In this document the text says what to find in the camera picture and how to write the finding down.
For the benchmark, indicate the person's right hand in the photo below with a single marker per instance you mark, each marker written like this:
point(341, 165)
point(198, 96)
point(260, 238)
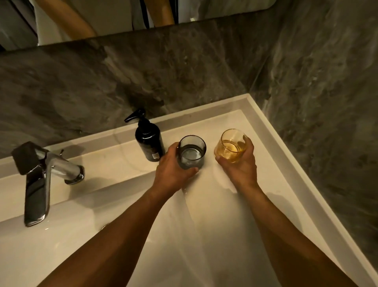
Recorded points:
point(239, 171)

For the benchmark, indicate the person's left hand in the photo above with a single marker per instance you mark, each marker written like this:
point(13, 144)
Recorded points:
point(169, 171)

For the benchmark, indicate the person's right thumb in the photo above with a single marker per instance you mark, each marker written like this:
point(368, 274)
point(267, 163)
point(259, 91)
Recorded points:
point(223, 161)

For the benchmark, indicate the person's left thumb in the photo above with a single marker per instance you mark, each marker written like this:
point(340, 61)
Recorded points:
point(189, 171)

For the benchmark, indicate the grey glass tumbler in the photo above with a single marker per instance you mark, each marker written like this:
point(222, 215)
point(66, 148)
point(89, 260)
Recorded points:
point(191, 156)

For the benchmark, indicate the amber glass tumbler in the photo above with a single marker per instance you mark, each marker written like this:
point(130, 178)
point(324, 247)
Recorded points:
point(231, 145)

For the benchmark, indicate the person's left forearm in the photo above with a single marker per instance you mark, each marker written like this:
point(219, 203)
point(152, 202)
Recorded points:
point(116, 236)

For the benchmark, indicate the person's right forearm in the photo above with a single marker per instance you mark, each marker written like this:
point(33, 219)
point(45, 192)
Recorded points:
point(292, 239)

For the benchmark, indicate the white rectangular sink basin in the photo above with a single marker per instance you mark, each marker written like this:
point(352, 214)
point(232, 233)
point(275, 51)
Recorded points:
point(189, 207)

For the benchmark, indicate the black pump soap bottle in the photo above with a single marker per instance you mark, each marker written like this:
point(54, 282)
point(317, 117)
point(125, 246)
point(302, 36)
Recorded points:
point(148, 139)

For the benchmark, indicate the chrome sink faucet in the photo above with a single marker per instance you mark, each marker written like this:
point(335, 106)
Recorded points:
point(41, 177)

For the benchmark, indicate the wall mirror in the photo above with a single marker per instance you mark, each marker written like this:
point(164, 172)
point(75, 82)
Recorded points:
point(124, 17)

